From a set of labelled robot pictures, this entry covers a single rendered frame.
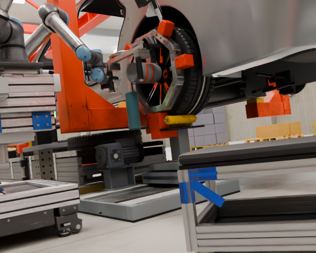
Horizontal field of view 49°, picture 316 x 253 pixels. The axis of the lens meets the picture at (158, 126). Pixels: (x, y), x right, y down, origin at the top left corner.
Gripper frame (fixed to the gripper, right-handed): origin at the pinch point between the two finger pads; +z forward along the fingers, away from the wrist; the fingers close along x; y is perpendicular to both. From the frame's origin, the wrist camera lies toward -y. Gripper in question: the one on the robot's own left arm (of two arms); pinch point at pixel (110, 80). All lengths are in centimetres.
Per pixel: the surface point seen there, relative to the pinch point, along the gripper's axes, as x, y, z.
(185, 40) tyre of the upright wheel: 54, -17, -10
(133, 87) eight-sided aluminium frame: 11.3, 2.3, 24.6
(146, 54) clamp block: 29.2, -8.4, -21.5
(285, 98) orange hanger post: 164, 11, 201
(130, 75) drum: 15.3, -0.8, -5.8
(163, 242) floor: 36, 83, -99
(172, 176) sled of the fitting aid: 34, 69, -1
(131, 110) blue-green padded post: 12.0, 21.6, 1.5
